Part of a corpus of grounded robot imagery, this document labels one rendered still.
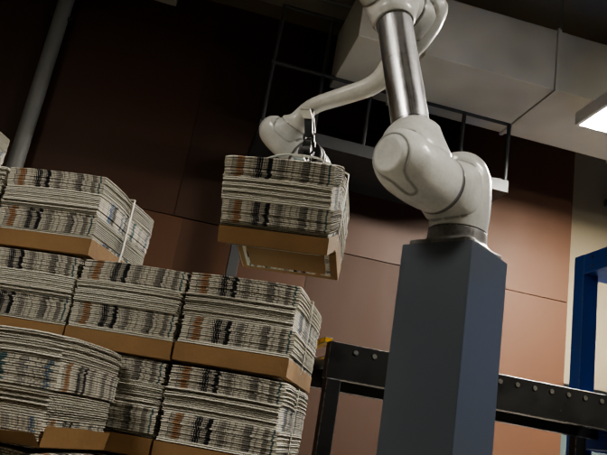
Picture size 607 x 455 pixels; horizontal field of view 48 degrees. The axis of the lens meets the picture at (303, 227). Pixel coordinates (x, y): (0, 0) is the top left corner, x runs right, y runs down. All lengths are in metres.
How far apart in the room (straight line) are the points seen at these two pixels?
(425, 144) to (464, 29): 3.59
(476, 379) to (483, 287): 0.22
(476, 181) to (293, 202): 0.48
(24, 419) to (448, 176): 1.08
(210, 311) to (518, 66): 3.93
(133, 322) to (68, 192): 0.42
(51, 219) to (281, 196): 0.63
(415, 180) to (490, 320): 0.41
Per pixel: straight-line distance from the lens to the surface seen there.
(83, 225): 1.89
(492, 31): 5.32
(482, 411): 1.74
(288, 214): 1.70
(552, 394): 2.59
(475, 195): 1.80
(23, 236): 1.96
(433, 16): 2.18
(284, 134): 2.25
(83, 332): 1.80
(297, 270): 1.95
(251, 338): 1.66
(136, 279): 1.79
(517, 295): 6.26
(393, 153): 1.64
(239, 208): 1.73
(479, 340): 1.72
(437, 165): 1.67
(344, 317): 5.61
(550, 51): 5.48
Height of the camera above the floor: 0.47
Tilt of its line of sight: 17 degrees up
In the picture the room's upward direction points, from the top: 10 degrees clockwise
